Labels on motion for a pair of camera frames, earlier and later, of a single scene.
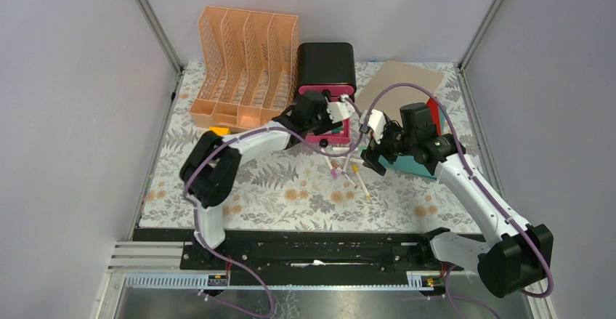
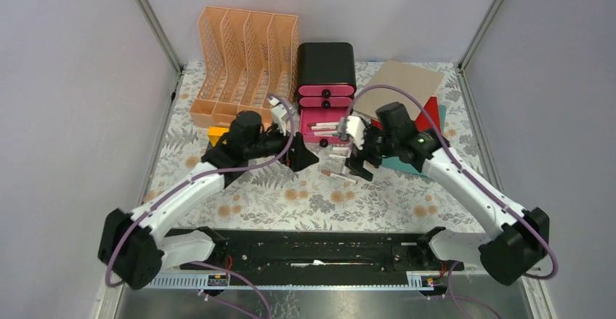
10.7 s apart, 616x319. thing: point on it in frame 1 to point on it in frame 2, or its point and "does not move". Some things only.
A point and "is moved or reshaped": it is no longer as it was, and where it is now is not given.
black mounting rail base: [305, 249] does not move
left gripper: [327, 124] to [300, 157]
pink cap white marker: [333, 169] is moved or reshaped
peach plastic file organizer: [247, 60] does not move
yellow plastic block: [220, 130] does not move
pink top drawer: [335, 91] does not move
